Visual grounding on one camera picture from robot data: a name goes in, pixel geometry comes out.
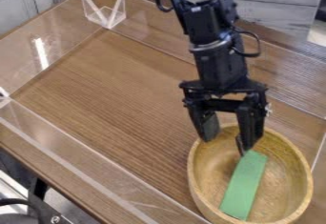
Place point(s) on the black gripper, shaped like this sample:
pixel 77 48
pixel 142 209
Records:
pixel 224 90

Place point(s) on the green rectangular block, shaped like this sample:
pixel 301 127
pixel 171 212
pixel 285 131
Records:
pixel 240 192

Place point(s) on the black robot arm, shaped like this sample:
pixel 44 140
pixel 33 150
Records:
pixel 207 21

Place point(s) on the brown wooden bowl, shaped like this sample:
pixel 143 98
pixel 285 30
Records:
pixel 262 187

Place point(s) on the clear acrylic corner bracket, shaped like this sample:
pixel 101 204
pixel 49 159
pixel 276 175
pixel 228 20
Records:
pixel 107 17

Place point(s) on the clear acrylic front wall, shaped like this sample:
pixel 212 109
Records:
pixel 111 193

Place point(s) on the black table leg bracket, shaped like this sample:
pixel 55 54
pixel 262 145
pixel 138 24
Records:
pixel 48 215

